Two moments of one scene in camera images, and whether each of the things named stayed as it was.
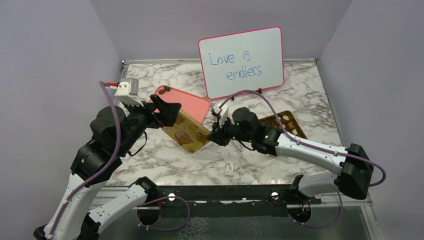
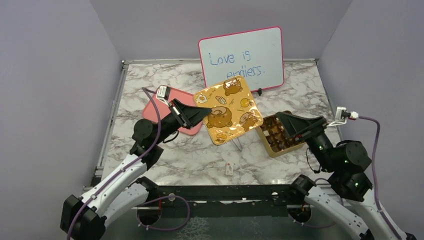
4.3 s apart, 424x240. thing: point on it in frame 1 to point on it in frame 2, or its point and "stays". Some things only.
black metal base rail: (228, 201) stays
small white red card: (229, 168) stays
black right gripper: (217, 134) to (296, 125)
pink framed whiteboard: (251, 60) stays
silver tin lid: (191, 135) to (234, 110)
